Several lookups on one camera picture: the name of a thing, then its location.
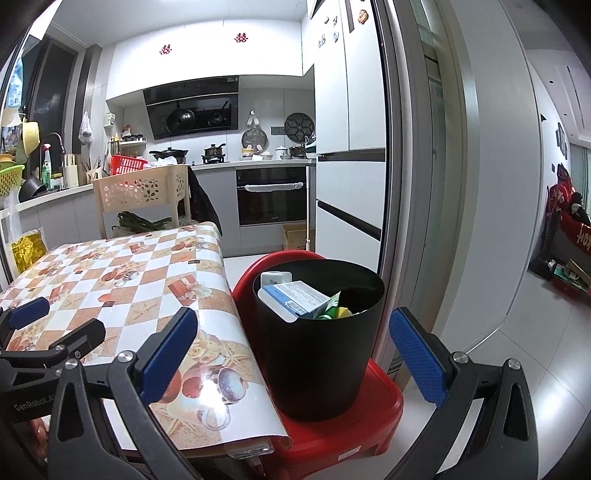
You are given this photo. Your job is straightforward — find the black pan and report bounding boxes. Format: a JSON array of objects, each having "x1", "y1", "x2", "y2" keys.
[{"x1": 18, "y1": 176, "x2": 47, "y2": 202}]

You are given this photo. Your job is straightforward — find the white mop pole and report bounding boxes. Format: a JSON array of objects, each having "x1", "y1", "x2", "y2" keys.
[{"x1": 302, "y1": 165, "x2": 311, "y2": 253}]

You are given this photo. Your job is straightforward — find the beige knife block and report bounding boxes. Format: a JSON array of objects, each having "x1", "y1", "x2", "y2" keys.
[{"x1": 62, "y1": 152, "x2": 79, "y2": 188}]

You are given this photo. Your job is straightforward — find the yellow colander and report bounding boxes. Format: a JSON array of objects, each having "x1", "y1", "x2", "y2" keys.
[{"x1": 19, "y1": 119, "x2": 40, "y2": 156}]

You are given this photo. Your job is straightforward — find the green leafy vegetables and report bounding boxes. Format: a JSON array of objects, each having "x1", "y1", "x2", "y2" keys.
[{"x1": 115, "y1": 211, "x2": 175, "y2": 232}]

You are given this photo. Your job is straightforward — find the blue white small box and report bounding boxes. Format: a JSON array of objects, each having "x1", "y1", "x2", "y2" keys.
[{"x1": 257, "y1": 281, "x2": 334, "y2": 324}]

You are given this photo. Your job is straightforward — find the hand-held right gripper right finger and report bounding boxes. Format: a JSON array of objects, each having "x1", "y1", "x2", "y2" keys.
[{"x1": 389, "y1": 306, "x2": 540, "y2": 480}]

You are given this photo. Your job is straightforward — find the built-in black oven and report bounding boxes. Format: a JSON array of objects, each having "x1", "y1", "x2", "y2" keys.
[{"x1": 235, "y1": 165, "x2": 310, "y2": 227}]

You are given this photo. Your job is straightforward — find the cardboard box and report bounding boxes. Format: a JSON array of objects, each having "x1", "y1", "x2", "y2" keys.
[{"x1": 281, "y1": 223, "x2": 317, "y2": 253}]

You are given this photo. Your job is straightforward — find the black wok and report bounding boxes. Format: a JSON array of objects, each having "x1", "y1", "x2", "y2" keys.
[{"x1": 148, "y1": 146, "x2": 189, "y2": 162}]

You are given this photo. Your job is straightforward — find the white refrigerator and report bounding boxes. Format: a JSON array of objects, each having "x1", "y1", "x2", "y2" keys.
[{"x1": 313, "y1": 0, "x2": 394, "y2": 260}]

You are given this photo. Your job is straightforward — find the hanging round strainer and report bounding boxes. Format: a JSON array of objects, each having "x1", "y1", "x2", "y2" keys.
[{"x1": 240, "y1": 128, "x2": 269, "y2": 151}]

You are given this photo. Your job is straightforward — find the red plastic basket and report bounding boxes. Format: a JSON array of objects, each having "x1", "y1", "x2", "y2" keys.
[{"x1": 109, "y1": 154, "x2": 151, "y2": 176}]

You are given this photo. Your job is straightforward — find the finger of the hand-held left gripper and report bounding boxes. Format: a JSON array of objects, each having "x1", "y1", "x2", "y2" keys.
[
  {"x1": 0, "y1": 318, "x2": 107, "y2": 370},
  {"x1": 0, "y1": 296, "x2": 51, "y2": 352}
]

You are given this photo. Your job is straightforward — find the black range hood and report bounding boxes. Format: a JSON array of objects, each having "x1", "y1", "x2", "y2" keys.
[{"x1": 143, "y1": 76, "x2": 240, "y2": 141}]

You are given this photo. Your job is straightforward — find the red hanging decoration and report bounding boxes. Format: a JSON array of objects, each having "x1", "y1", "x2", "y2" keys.
[{"x1": 547, "y1": 163, "x2": 574, "y2": 214}]

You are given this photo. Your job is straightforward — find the red printed box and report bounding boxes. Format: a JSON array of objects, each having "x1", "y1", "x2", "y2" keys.
[{"x1": 549, "y1": 210, "x2": 591, "y2": 297}]

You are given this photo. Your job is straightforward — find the beige plastic chair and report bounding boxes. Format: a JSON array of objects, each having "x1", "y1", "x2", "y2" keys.
[{"x1": 92, "y1": 164, "x2": 193, "y2": 239}]

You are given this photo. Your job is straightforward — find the black trash bin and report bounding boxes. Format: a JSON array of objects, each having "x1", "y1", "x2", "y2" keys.
[{"x1": 252, "y1": 258, "x2": 386, "y2": 422}]

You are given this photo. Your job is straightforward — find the gold foil packet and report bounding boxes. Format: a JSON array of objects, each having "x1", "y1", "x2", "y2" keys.
[{"x1": 10, "y1": 229, "x2": 47, "y2": 273}]

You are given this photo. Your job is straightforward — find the red plastic stool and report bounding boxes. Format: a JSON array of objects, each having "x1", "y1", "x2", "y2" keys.
[{"x1": 231, "y1": 250, "x2": 405, "y2": 479}]

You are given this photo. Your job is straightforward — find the green plastic basket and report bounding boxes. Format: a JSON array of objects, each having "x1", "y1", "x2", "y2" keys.
[{"x1": 0, "y1": 164, "x2": 25, "y2": 197}]

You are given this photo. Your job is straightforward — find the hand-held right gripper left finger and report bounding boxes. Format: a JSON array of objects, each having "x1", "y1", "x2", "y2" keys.
[{"x1": 48, "y1": 307, "x2": 204, "y2": 480}]

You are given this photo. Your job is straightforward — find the round multi-hole pan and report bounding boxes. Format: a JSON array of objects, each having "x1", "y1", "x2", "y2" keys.
[{"x1": 283, "y1": 112, "x2": 317, "y2": 143}]

